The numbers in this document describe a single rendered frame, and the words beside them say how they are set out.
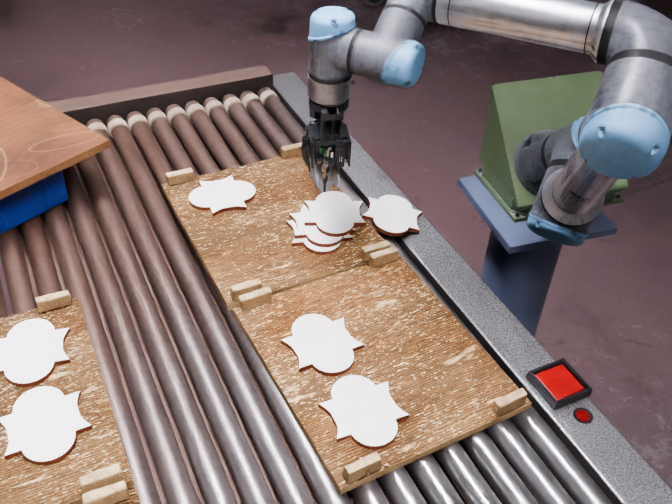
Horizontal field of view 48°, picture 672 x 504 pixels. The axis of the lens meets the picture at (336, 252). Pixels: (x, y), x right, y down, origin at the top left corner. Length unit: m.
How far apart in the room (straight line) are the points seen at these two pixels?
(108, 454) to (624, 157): 0.86
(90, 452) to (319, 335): 0.41
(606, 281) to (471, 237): 0.54
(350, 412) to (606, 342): 1.71
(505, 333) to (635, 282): 1.72
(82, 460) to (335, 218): 0.67
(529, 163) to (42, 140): 1.02
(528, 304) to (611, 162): 0.80
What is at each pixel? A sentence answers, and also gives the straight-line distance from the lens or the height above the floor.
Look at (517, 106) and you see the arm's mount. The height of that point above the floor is 1.07.
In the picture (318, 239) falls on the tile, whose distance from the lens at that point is 1.47.
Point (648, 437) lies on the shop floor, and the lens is 2.56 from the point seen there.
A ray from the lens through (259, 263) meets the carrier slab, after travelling 1.45.
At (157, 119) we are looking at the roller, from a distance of 1.94.
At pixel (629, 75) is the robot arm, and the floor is 1.42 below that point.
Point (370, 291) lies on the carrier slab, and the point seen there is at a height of 0.94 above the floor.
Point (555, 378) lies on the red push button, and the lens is 1.32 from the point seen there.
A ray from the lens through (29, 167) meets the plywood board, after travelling 1.60.
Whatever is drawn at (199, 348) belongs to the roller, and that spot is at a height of 0.92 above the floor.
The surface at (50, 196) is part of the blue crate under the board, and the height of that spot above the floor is 0.95.
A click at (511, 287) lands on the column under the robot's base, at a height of 0.67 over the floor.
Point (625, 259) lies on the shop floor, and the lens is 3.17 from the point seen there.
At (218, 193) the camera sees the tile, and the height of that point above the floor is 0.95.
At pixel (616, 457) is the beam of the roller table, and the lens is 1.27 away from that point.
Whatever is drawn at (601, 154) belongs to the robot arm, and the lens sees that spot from 1.15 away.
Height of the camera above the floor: 1.88
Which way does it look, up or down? 40 degrees down
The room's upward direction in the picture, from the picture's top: 3 degrees clockwise
